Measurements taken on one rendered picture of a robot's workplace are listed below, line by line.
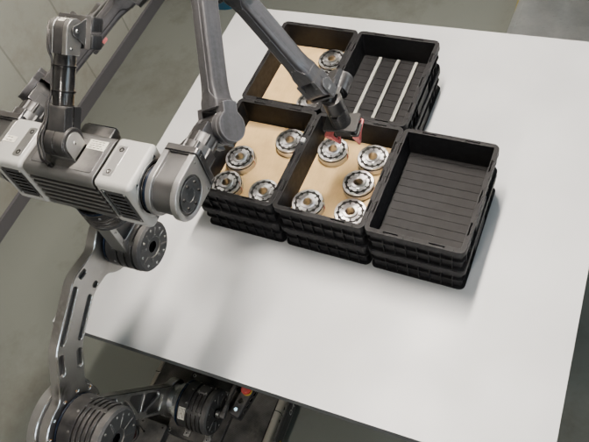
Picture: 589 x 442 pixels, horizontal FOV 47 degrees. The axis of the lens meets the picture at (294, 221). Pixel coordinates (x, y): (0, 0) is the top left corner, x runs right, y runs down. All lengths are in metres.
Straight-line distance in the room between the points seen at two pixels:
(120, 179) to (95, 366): 1.74
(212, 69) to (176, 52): 2.58
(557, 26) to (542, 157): 1.45
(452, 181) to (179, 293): 0.96
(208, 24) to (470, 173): 0.98
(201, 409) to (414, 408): 0.79
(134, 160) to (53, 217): 2.20
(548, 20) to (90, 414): 2.90
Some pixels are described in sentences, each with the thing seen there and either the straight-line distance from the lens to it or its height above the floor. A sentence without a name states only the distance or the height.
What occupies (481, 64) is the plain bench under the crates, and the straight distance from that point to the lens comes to 2.68.
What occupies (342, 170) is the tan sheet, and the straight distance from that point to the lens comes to 2.22.
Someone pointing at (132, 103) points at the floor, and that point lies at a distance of 3.99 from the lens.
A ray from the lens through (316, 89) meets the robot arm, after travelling 1.83.
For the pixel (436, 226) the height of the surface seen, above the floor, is 0.83.
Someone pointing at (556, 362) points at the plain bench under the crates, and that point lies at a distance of 2.03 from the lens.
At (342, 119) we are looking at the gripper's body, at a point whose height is 1.16.
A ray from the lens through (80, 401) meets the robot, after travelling 1.94.
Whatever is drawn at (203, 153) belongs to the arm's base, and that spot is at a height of 1.47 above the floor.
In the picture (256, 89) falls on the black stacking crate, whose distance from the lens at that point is 2.46.
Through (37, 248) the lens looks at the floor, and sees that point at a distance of 3.61.
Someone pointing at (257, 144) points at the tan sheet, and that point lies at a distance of 2.36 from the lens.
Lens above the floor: 2.57
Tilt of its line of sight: 55 degrees down
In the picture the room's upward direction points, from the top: 19 degrees counter-clockwise
